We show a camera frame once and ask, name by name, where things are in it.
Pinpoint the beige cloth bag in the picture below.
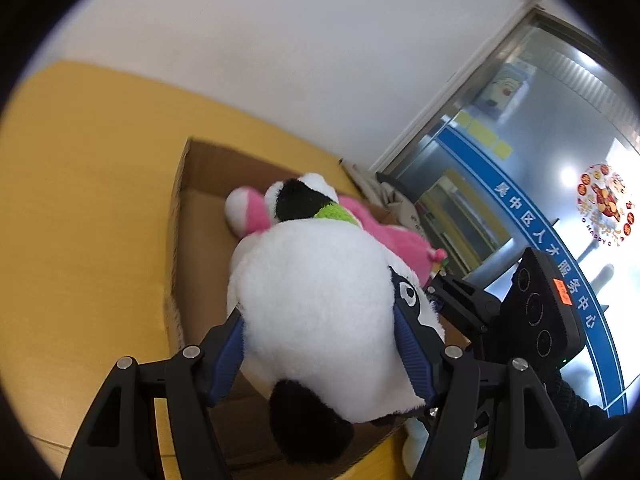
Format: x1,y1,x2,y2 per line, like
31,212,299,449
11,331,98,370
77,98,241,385
340,158,427,242

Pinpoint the round red festive sticker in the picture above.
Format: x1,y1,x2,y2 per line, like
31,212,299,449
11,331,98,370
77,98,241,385
576,162,636,247

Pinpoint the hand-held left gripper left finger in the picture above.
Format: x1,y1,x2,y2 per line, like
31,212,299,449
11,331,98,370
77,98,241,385
60,310,246,480

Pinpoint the brown cardboard box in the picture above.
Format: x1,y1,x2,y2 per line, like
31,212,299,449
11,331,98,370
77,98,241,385
165,136,443,479

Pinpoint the glass door with blue band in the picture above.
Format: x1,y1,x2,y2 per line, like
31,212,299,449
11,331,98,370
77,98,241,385
370,9,640,418

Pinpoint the pink white plush toy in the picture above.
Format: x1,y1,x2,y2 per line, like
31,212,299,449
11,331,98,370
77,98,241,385
224,186,449,291

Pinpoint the yellow sticky notes strip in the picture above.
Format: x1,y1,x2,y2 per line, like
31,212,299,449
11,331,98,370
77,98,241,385
451,111,514,159

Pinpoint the cartoon poster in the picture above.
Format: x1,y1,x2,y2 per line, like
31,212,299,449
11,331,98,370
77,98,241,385
475,57,533,121

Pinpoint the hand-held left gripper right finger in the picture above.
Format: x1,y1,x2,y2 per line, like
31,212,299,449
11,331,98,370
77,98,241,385
393,304,582,480

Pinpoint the white black panda plush toy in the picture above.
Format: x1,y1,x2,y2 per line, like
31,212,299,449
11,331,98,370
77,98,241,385
226,172,447,465

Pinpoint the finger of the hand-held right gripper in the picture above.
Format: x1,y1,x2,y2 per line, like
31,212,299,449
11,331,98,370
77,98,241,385
426,274,502,313
436,302,491,347

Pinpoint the person's right forearm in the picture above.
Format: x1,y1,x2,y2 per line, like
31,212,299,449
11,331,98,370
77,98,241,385
542,374,627,462

